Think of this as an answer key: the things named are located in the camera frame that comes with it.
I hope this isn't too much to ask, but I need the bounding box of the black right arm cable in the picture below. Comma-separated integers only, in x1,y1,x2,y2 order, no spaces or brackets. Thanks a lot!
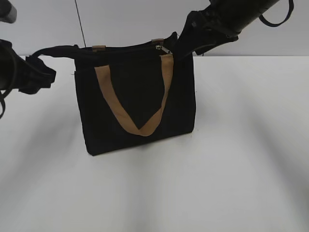
258,0,294,28

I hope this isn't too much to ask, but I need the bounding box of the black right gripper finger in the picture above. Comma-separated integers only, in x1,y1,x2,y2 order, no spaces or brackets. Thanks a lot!
176,29,203,61

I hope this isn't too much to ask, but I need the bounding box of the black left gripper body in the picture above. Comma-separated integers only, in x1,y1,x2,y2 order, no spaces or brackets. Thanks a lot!
14,56,56,95

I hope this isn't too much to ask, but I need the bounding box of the tan bag handle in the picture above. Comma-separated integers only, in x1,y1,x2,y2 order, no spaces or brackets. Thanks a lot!
95,54,174,137
92,38,164,52

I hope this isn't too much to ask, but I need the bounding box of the silver metal zipper pull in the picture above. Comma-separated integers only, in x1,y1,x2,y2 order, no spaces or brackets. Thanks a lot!
155,45,172,54

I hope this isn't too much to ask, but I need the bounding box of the tan front bag handle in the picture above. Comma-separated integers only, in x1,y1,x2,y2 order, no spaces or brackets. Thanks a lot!
95,54,174,137

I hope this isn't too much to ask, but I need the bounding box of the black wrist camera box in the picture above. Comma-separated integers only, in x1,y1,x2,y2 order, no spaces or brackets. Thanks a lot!
0,0,17,24

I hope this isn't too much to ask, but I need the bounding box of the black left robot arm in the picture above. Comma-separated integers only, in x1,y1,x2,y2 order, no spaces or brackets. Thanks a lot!
0,40,56,95

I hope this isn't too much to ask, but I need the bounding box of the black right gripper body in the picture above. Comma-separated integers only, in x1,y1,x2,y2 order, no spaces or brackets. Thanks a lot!
183,0,241,55

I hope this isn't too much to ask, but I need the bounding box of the tan rear bag handle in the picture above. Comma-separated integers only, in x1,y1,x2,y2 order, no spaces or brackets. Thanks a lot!
92,38,164,52

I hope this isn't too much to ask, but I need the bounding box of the black canvas tote bag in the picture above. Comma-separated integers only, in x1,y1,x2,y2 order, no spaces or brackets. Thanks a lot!
32,32,196,156

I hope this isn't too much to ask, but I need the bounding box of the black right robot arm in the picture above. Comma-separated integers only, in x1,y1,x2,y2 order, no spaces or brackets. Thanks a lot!
173,0,294,60

